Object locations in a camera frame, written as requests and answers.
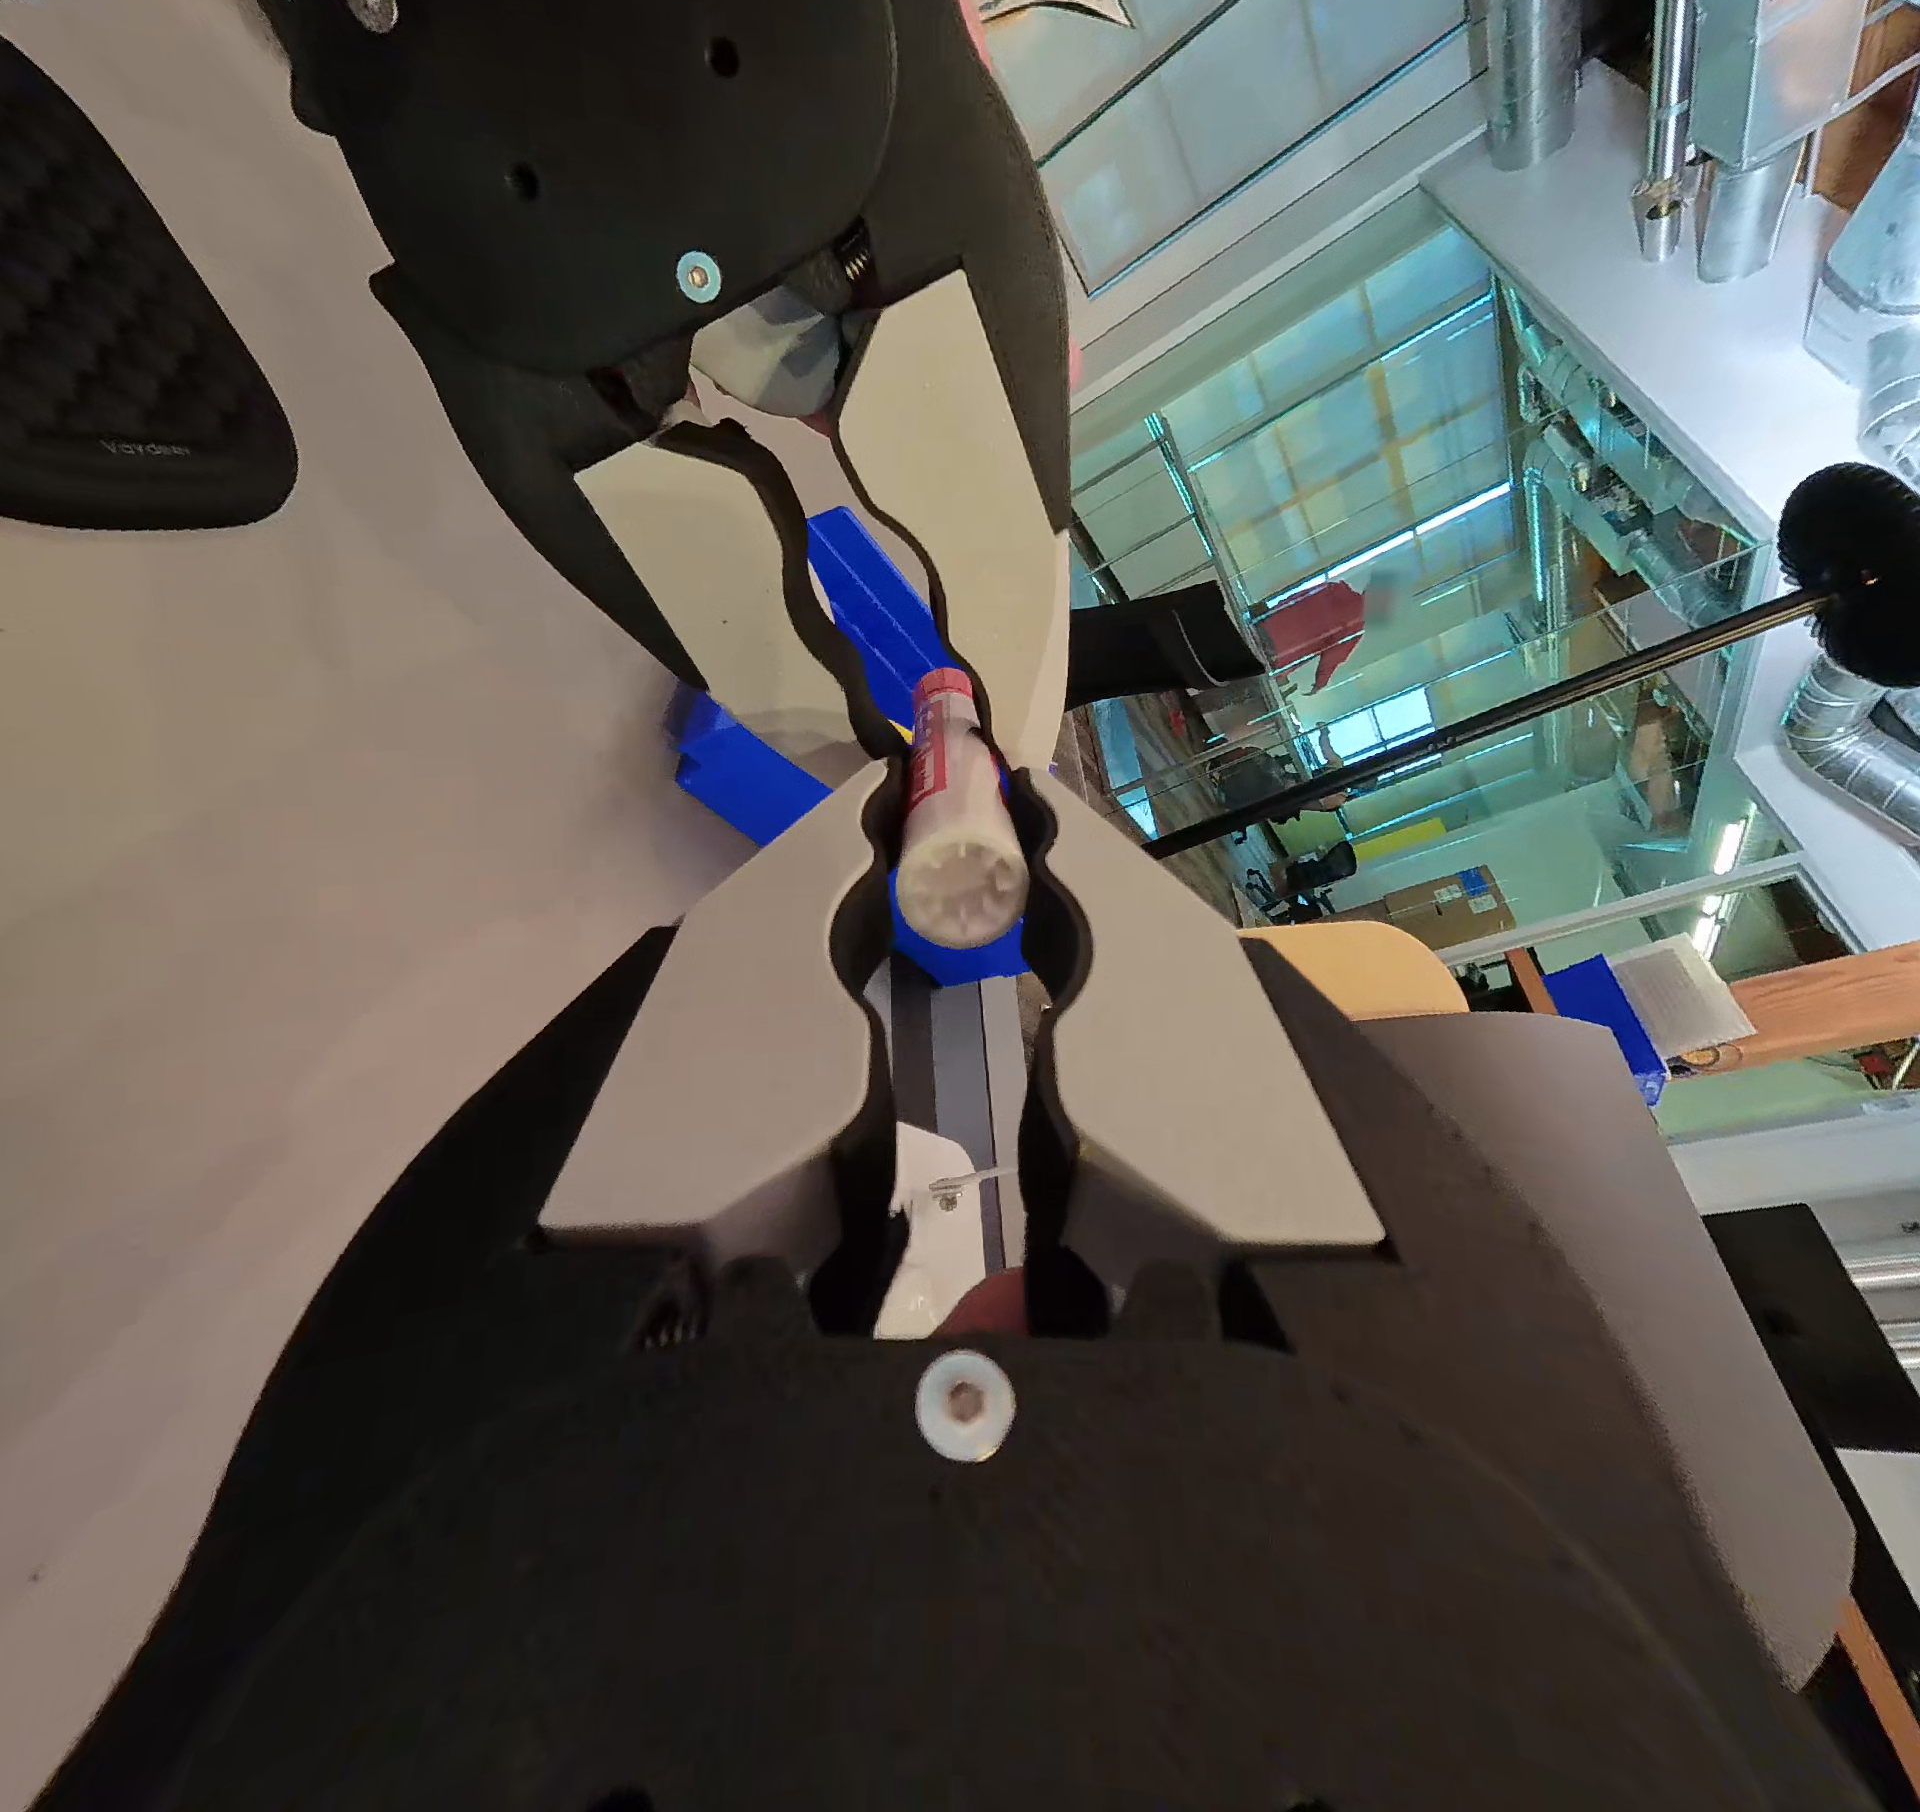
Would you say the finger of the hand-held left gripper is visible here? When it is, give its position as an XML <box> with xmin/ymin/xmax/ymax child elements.
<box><xmin>832</xmin><ymin>263</ymin><xmax>1072</xmax><ymax>780</ymax></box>
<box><xmin>574</xmin><ymin>415</ymin><xmax>918</xmax><ymax>766</ymax></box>

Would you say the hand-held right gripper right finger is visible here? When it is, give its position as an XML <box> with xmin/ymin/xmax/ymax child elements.
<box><xmin>1008</xmin><ymin>774</ymin><xmax>1385</xmax><ymax>1338</ymax></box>

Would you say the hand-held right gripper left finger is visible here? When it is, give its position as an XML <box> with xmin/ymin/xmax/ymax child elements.
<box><xmin>535</xmin><ymin>762</ymin><xmax>908</xmax><ymax>1300</ymax></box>

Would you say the long blue bin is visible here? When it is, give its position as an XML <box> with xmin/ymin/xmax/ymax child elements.
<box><xmin>668</xmin><ymin>504</ymin><xmax>1053</xmax><ymax>987</ymax></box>

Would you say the red and white marker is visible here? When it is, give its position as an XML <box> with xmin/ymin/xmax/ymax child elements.
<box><xmin>890</xmin><ymin>668</ymin><xmax>1035</xmax><ymax>947</ymax></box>

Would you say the black cloth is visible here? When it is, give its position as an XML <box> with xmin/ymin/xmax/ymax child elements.
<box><xmin>1067</xmin><ymin>581</ymin><xmax>1270</xmax><ymax>711</ymax></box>

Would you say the closed cardboard box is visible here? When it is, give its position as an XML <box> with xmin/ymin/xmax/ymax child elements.
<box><xmin>1381</xmin><ymin>868</ymin><xmax>1518</xmax><ymax>950</ymax></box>

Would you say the grey and tan chair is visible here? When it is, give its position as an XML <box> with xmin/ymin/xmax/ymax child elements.
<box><xmin>1237</xmin><ymin>917</ymin><xmax>1862</xmax><ymax>1692</ymax></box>

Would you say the small blue bin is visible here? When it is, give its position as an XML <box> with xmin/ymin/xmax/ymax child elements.
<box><xmin>1540</xmin><ymin>947</ymin><xmax>1673</xmax><ymax>1107</ymax></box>

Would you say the white mesh sheet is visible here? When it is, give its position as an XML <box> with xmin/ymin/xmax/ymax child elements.
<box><xmin>1604</xmin><ymin>933</ymin><xmax>1755</xmax><ymax>1055</ymax></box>

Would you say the black carbon pattern pad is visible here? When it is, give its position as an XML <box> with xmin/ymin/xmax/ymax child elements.
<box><xmin>0</xmin><ymin>33</ymin><xmax>301</xmax><ymax>531</ymax></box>

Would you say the wooden desk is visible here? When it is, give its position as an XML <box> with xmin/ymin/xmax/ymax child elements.
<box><xmin>1506</xmin><ymin>933</ymin><xmax>1920</xmax><ymax>1094</ymax></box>

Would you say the black pole stand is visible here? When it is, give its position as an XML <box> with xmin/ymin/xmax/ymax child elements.
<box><xmin>1139</xmin><ymin>462</ymin><xmax>1920</xmax><ymax>860</ymax></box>

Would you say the silver ventilation duct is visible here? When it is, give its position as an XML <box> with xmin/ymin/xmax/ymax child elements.
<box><xmin>1777</xmin><ymin>650</ymin><xmax>1920</xmax><ymax>847</ymax></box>
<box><xmin>1476</xmin><ymin>0</ymin><xmax>1583</xmax><ymax>170</ymax></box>

